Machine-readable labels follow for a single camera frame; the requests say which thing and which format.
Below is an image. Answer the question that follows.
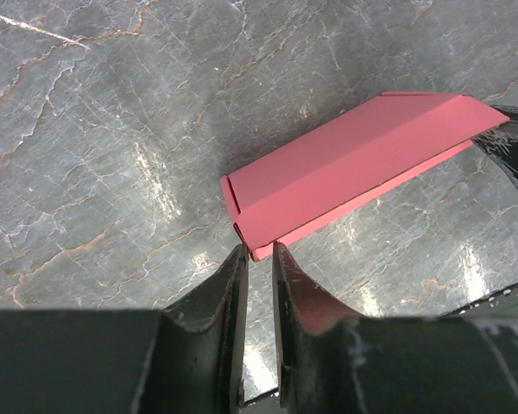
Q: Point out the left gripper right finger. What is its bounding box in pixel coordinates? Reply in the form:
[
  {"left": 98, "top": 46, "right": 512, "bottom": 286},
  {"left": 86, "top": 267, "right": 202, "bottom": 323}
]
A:
[{"left": 272, "top": 242, "right": 518, "bottom": 413}]

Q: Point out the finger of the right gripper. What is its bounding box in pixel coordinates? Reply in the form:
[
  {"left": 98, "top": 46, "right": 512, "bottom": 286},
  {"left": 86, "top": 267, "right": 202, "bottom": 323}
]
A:
[{"left": 474, "top": 105, "right": 518, "bottom": 191}]

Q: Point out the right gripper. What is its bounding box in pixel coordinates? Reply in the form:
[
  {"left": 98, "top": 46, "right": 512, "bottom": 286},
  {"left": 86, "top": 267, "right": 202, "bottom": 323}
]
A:
[{"left": 444, "top": 282, "right": 518, "bottom": 317}]

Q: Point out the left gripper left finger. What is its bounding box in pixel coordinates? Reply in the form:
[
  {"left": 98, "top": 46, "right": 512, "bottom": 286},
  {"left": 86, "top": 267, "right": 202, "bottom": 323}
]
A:
[{"left": 0, "top": 244, "right": 249, "bottom": 413}]

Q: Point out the pink paper box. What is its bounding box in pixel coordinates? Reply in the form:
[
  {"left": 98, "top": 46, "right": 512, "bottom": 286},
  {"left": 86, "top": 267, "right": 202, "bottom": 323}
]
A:
[{"left": 220, "top": 91, "right": 509, "bottom": 261}]

